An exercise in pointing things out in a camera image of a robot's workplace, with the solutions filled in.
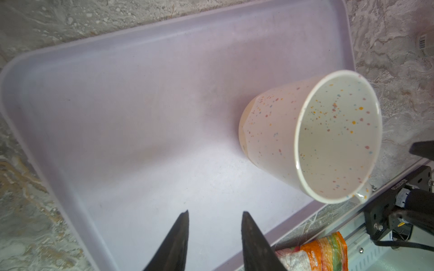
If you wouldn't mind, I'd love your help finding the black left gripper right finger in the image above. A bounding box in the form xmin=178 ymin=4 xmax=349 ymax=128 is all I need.
xmin=241 ymin=211 xmax=287 ymax=271

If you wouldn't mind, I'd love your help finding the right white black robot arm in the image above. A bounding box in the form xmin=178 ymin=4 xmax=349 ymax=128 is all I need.
xmin=389 ymin=166 xmax=434 ymax=235

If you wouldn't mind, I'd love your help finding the lavender plastic tray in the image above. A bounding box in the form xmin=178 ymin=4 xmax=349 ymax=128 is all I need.
xmin=1 ymin=1 xmax=355 ymax=271

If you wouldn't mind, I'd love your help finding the white mug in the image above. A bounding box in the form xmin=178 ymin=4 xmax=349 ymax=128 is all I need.
xmin=238 ymin=70 xmax=383 ymax=204

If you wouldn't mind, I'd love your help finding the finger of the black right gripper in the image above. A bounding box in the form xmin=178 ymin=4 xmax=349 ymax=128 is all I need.
xmin=409 ymin=141 xmax=434 ymax=160

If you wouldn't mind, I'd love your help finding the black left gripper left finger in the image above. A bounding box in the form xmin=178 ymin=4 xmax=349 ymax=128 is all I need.
xmin=144 ymin=211 xmax=189 ymax=271

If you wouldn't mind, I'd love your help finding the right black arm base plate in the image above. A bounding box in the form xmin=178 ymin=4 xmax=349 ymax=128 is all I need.
xmin=364 ymin=166 xmax=424 ymax=241

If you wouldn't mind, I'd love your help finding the orange snack packet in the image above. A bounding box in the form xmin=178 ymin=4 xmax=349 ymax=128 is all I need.
xmin=275 ymin=232 xmax=349 ymax=271

